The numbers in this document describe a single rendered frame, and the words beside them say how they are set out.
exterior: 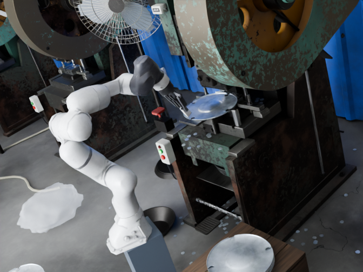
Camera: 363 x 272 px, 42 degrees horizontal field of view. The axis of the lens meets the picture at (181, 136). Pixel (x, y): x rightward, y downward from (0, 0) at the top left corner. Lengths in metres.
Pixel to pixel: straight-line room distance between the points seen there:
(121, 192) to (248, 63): 0.76
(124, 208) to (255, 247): 0.60
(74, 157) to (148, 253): 0.62
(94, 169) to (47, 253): 1.37
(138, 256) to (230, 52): 1.03
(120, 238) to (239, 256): 0.54
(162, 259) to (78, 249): 0.97
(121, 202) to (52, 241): 1.31
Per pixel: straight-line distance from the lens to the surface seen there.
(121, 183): 2.01
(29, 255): 3.35
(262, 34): 2.10
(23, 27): 3.32
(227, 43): 1.83
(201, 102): 2.54
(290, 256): 2.10
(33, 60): 5.48
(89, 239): 3.20
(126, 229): 2.20
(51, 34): 3.39
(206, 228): 2.64
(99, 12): 3.08
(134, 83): 2.10
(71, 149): 1.93
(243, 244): 2.16
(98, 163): 2.00
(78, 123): 1.86
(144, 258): 2.28
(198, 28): 1.81
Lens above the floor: 1.81
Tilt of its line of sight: 27 degrees down
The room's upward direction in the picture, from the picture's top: 18 degrees counter-clockwise
